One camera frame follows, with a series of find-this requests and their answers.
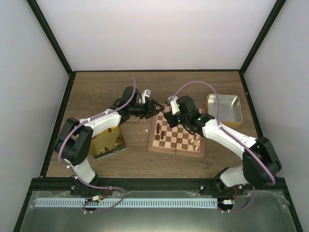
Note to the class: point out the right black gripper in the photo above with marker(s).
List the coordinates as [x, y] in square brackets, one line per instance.
[172, 123]

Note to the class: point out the dark chess piece on board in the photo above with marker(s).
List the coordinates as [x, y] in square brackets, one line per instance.
[162, 135]

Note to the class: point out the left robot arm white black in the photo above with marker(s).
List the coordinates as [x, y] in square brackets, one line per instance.
[74, 139]

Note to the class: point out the wooden chess board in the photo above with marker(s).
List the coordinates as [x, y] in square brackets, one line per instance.
[175, 140]

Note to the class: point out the black aluminium frame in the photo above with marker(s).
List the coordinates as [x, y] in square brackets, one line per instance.
[61, 183]

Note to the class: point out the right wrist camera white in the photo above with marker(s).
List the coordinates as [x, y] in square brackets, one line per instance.
[172, 102]

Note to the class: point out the row of white chess pieces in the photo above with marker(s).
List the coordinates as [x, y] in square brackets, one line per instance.
[194, 143]

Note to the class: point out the silver tin yellow rim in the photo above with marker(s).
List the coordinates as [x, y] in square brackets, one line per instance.
[230, 109]

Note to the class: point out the gold tin with dark pieces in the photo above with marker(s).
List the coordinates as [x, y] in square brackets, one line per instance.
[107, 142]

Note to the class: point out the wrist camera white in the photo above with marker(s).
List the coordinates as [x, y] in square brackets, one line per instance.
[172, 102]
[145, 95]

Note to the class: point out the light blue cable duct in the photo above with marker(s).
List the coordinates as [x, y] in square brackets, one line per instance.
[128, 203]

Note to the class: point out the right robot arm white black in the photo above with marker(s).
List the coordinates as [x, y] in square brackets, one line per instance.
[260, 163]

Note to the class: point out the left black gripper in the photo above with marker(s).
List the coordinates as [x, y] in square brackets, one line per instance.
[151, 109]

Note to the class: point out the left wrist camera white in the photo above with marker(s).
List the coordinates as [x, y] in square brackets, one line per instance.
[145, 95]

